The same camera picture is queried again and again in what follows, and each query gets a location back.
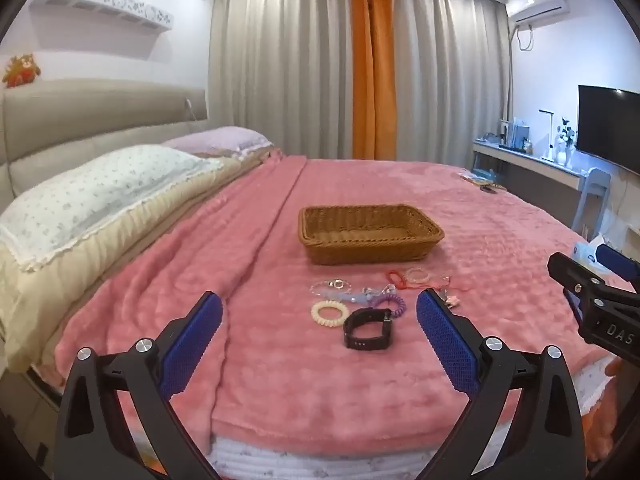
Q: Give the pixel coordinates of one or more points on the red bear wall sticker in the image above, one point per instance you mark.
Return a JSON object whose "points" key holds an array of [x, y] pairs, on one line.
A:
{"points": [[21, 71]]}

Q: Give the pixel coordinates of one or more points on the boxes on desk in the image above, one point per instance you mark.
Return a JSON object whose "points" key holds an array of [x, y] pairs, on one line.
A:
{"points": [[517, 135]]}

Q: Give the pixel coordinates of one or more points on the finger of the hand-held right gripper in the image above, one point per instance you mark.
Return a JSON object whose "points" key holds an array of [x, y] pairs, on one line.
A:
{"points": [[607, 312], [622, 265]]}

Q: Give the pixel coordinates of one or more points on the white floral pillow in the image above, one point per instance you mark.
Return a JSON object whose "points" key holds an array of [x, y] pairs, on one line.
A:
{"points": [[100, 190]]}

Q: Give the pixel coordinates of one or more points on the beige padded headboard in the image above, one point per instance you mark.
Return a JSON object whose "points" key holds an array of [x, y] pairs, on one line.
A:
{"points": [[75, 115]]}

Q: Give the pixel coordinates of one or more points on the white mattress sheet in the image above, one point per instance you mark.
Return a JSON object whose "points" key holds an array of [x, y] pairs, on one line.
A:
{"points": [[320, 462]]}

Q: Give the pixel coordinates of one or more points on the orange curtain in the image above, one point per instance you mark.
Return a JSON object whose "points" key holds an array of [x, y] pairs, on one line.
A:
{"points": [[371, 60]]}

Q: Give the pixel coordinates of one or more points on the grey curtain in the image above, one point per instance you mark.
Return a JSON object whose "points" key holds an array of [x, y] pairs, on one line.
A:
{"points": [[445, 75], [280, 60]]}

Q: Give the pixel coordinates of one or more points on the white desk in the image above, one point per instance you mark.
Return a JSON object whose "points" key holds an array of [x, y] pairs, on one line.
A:
{"points": [[530, 165]]}

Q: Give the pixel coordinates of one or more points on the white plastic bag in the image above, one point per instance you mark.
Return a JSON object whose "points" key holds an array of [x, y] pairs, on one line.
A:
{"points": [[587, 252]]}

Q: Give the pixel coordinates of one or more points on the light blue chair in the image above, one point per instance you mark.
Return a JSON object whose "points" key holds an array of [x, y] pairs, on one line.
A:
{"points": [[592, 195]]}

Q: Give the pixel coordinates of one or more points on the lilac pillow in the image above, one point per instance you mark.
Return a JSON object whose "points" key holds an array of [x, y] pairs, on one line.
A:
{"points": [[220, 139]]}

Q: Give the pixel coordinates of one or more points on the black wrist watch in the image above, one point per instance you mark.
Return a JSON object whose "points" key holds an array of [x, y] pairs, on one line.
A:
{"points": [[350, 336]]}

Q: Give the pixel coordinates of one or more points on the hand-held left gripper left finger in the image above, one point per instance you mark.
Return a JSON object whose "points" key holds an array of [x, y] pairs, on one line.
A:
{"points": [[195, 340]]}

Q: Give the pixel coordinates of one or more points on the orange cloth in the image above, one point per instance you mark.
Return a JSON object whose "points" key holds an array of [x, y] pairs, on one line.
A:
{"points": [[602, 410]]}

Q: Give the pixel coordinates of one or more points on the white vase with flowers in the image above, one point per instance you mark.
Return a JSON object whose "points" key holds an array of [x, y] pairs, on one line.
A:
{"points": [[565, 145]]}

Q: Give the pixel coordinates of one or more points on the white desk lamp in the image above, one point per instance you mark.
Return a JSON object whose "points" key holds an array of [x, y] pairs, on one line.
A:
{"points": [[548, 135]]}

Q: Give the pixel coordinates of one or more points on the brown wicker basket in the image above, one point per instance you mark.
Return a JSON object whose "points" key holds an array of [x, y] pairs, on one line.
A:
{"points": [[370, 247]]}

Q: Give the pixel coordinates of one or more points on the white wall shelf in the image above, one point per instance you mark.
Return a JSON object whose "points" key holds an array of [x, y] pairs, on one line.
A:
{"points": [[100, 2]]}

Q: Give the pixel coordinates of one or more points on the white air conditioner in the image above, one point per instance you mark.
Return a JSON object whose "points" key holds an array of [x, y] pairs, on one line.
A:
{"points": [[537, 2]]}

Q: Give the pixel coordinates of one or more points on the small packets on bed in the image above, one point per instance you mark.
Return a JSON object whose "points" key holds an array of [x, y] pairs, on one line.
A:
{"points": [[482, 180]]}

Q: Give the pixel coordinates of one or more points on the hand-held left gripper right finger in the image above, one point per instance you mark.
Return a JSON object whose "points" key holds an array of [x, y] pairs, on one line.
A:
{"points": [[447, 340]]}

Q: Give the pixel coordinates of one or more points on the black television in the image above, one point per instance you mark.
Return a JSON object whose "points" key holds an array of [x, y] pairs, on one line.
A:
{"points": [[610, 127]]}

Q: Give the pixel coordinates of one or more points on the pink fleece blanket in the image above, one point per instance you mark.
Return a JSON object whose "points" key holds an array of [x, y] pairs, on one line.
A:
{"points": [[280, 360]]}

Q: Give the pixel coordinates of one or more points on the air conditioner pipe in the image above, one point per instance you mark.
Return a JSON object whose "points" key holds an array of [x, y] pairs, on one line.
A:
{"points": [[511, 75]]}

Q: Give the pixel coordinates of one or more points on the beige quilt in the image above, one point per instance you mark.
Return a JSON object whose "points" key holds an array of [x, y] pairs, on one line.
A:
{"points": [[75, 300]]}

